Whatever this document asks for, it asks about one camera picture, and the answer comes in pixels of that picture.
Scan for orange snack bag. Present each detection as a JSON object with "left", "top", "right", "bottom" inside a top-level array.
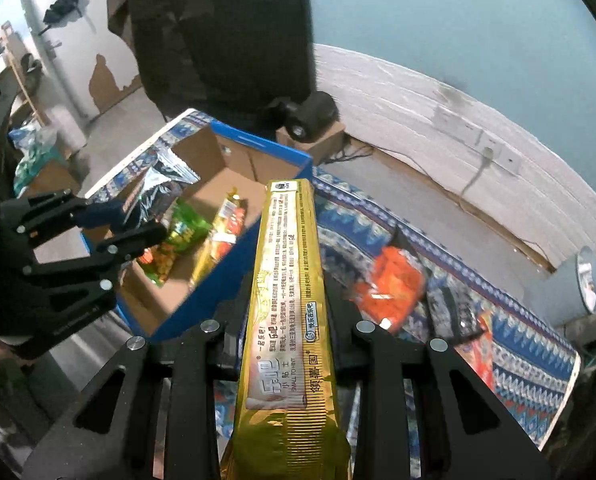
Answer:
[{"left": 345, "top": 245, "right": 429, "bottom": 333}]

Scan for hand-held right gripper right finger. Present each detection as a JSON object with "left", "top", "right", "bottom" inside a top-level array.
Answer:
[{"left": 323, "top": 275, "right": 554, "bottom": 480}]

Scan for black cables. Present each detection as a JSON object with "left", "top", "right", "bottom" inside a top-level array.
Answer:
[{"left": 323, "top": 140, "right": 374, "bottom": 166}]

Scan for green snack bag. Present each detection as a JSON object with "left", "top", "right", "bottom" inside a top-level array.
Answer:
[{"left": 135, "top": 197, "right": 214, "bottom": 288}]

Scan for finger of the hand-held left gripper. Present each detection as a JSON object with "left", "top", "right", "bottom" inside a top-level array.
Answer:
[
  {"left": 0, "top": 187, "right": 129, "bottom": 248},
  {"left": 20, "top": 220, "right": 169, "bottom": 306}
]

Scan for white door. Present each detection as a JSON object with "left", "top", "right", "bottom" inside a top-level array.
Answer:
[{"left": 15, "top": 0, "right": 144, "bottom": 126}]

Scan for blue cardboard box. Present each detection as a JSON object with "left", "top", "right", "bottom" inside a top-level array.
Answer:
[{"left": 80, "top": 120, "right": 314, "bottom": 343}]

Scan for black security camera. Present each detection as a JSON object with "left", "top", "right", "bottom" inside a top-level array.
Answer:
[{"left": 268, "top": 91, "right": 340, "bottom": 142}]

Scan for black snack packet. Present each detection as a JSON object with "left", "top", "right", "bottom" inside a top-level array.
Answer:
[{"left": 425, "top": 285, "right": 484, "bottom": 346}]

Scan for white wall socket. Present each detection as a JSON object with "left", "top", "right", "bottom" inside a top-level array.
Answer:
[
  {"left": 478, "top": 132, "right": 501, "bottom": 161},
  {"left": 499, "top": 149, "right": 523, "bottom": 176},
  {"left": 458, "top": 120, "right": 481, "bottom": 145},
  {"left": 434, "top": 106, "right": 460, "bottom": 131}
]

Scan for silver snack packet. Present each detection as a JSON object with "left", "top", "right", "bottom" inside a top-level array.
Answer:
[{"left": 128, "top": 147, "right": 201, "bottom": 226}]

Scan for wooden rack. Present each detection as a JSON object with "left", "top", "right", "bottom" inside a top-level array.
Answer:
[{"left": 0, "top": 20, "right": 46, "bottom": 126}]

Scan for gold packet with cracker picture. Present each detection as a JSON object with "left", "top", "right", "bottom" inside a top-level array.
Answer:
[{"left": 188, "top": 187, "right": 249, "bottom": 291}]

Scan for black hanging cloth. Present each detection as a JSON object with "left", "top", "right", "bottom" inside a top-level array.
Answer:
[{"left": 105, "top": 0, "right": 319, "bottom": 121}]

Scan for grey trash bin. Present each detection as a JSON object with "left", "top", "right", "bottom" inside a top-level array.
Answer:
[{"left": 545, "top": 246, "right": 596, "bottom": 328}]

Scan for patterned blue cloth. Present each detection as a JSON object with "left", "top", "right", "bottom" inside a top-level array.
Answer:
[{"left": 85, "top": 107, "right": 581, "bottom": 480}]

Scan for small brown cardboard box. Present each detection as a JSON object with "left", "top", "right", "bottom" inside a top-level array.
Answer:
[{"left": 276, "top": 122, "right": 347, "bottom": 166}]

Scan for long gold cracker packet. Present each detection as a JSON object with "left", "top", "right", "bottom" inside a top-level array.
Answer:
[{"left": 218, "top": 178, "right": 354, "bottom": 480}]

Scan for white power cable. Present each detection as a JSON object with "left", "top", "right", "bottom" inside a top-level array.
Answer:
[{"left": 458, "top": 147, "right": 494, "bottom": 196}]

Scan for plastic bag of bottles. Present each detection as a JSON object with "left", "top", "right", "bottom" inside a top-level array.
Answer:
[{"left": 8, "top": 125, "right": 66, "bottom": 198}]

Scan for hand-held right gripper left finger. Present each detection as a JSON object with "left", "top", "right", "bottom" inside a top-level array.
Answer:
[{"left": 20, "top": 285, "right": 259, "bottom": 480}]

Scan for red biscuit packet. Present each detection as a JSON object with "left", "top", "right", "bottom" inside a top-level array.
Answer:
[{"left": 453, "top": 310, "right": 496, "bottom": 396}]

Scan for dark folded umbrella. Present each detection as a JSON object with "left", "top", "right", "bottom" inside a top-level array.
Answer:
[{"left": 40, "top": 0, "right": 86, "bottom": 36}]

